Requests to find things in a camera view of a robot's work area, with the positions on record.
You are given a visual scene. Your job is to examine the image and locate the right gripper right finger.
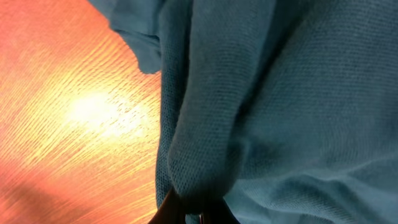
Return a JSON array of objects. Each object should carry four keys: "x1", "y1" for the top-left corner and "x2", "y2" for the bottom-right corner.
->
[{"x1": 200, "y1": 199, "x2": 239, "y2": 224}]

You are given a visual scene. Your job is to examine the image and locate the blue polo shirt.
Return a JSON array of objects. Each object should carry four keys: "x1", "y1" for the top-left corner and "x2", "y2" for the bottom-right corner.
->
[{"x1": 93, "y1": 0, "x2": 397, "y2": 223}]

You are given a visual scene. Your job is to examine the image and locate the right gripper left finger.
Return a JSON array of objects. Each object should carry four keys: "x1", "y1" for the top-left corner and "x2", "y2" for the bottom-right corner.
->
[{"x1": 148, "y1": 189, "x2": 186, "y2": 224}]

